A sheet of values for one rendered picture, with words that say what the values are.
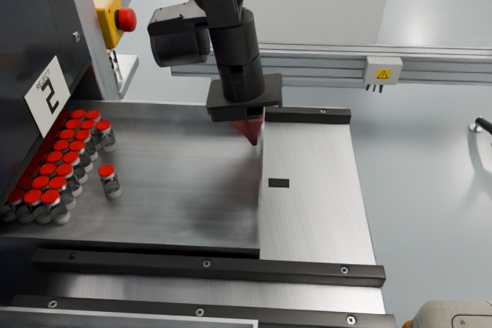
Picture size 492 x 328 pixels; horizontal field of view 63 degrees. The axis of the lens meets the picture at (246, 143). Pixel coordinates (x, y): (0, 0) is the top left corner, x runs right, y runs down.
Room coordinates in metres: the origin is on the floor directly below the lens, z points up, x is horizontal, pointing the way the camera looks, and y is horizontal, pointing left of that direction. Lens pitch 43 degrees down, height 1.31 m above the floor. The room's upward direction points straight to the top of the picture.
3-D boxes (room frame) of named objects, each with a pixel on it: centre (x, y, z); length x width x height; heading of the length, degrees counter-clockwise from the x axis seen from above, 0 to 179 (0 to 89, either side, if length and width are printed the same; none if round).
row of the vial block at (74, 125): (0.40, 0.26, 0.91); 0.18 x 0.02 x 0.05; 177
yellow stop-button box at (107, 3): (0.65, 0.25, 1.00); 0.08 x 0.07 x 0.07; 87
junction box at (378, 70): (1.25, -0.49, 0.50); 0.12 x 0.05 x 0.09; 87
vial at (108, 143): (0.45, 0.21, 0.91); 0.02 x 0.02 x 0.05
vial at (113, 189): (0.36, 0.18, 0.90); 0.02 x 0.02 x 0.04
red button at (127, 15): (0.64, 0.21, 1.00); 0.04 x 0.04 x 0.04; 87
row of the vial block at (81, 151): (0.39, 0.23, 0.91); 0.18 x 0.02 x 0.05; 177
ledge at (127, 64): (0.66, 0.29, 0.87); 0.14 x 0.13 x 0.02; 87
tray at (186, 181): (0.39, 0.15, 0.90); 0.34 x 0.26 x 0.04; 87
